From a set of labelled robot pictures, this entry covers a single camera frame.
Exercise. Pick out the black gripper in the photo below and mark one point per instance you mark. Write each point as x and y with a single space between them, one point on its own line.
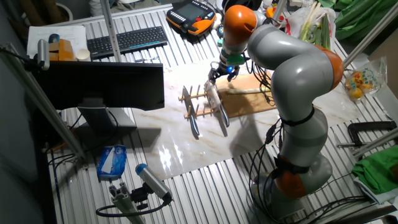
224 68

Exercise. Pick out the steel cleaver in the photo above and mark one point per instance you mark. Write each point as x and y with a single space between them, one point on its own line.
214 96

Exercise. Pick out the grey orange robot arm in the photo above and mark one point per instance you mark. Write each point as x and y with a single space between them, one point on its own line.
301 77

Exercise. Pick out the single white green scallion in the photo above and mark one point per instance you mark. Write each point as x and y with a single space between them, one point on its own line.
245 91

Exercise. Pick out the wooden cutting board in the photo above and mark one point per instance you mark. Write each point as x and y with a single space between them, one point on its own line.
245 104

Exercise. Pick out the wooden peg rack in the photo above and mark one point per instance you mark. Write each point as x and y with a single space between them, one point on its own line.
199 112

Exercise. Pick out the round blue black tape measure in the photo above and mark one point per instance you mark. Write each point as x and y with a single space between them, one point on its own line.
219 31

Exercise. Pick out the pointed steel kitchen knife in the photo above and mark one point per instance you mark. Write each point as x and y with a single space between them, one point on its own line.
190 109

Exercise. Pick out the small white rounded object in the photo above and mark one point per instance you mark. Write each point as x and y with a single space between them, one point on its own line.
217 20

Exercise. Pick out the orange black teach pendant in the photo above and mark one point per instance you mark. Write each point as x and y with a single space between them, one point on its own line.
189 14

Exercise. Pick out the marble pattern table mat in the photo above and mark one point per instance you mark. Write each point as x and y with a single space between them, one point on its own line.
186 149

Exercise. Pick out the black round spool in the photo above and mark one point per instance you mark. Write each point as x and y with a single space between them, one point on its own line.
258 3

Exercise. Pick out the white plastic bag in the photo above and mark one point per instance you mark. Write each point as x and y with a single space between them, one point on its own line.
293 21

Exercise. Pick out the black keyboard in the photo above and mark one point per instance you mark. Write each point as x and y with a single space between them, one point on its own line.
127 40

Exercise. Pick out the black computer monitor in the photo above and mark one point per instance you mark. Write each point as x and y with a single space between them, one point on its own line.
99 84

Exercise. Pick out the clear bag of yellow fruit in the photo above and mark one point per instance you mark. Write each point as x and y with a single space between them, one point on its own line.
360 82

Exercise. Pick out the blue tissue pack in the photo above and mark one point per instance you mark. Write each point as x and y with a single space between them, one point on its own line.
113 161

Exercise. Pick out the white paper cup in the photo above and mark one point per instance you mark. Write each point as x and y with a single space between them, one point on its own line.
83 55

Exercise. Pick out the green fabric bag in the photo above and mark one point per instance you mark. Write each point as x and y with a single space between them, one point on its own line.
360 15

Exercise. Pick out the black metal clamp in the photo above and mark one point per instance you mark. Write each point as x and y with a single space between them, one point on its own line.
370 124

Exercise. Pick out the white paper sheets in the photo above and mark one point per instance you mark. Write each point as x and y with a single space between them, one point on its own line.
71 35

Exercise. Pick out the orange cardboard box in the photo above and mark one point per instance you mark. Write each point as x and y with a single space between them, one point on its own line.
63 51

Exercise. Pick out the small blue grey device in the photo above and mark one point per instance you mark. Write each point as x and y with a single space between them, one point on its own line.
53 38

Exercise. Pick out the green folded cloth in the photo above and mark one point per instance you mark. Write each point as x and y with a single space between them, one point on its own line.
376 171

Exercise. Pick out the green wrist mount plate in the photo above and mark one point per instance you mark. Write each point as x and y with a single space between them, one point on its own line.
234 59

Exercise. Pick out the thin aluminium frame post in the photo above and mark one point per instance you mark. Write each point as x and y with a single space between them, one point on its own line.
280 7

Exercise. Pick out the upright aluminium frame post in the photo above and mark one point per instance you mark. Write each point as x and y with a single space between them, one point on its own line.
110 31

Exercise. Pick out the silver camera with blue end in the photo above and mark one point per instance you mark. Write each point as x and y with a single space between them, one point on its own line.
152 180

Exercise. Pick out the slanted aluminium frame bar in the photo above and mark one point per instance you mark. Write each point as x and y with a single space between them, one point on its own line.
370 34
376 141
40 102

